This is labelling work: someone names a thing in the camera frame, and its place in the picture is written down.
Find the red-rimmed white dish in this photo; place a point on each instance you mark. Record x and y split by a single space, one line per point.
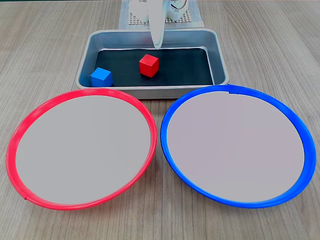
82 150

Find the blue wooden cube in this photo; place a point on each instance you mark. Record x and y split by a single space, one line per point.
101 77

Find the blue-rimmed white dish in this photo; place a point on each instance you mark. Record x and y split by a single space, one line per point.
235 147

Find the red wooden cube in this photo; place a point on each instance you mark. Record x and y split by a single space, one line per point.
148 65

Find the black tray liner mat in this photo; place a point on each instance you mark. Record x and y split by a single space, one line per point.
180 67

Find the white mesh anti-slip mat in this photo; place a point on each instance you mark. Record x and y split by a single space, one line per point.
185 18

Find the silver metal tray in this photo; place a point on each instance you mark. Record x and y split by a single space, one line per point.
220 65

